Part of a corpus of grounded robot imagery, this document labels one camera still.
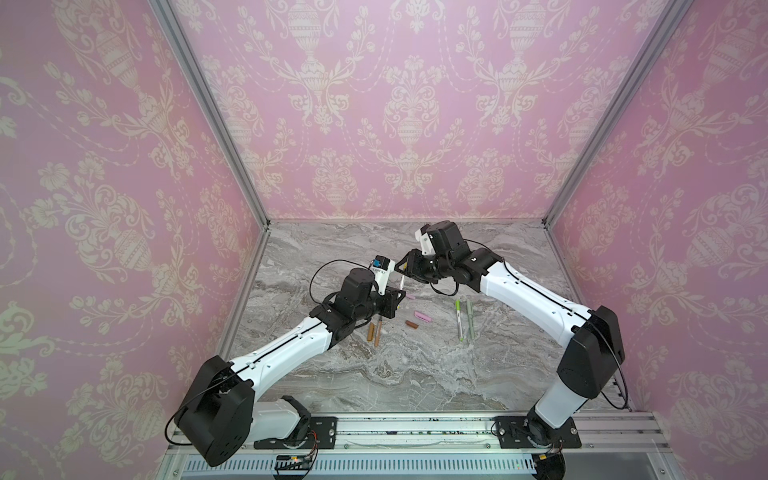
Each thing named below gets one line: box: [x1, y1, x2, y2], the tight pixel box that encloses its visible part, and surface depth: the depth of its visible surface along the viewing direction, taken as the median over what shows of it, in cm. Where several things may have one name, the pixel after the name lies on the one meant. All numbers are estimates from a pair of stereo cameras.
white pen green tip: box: [455, 299, 465, 342], surface depth 96 cm
